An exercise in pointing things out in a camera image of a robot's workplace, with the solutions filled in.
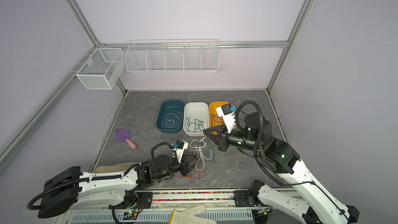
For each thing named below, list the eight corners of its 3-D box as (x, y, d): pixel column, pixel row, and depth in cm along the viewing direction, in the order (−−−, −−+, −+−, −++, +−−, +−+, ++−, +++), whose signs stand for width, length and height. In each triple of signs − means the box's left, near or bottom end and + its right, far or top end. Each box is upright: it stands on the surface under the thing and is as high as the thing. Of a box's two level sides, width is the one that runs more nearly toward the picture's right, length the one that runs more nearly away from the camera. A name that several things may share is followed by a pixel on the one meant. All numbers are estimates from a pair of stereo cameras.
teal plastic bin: (157, 133, 100) (154, 128, 95) (163, 105, 114) (161, 99, 109) (183, 133, 100) (181, 127, 95) (185, 105, 114) (184, 99, 109)
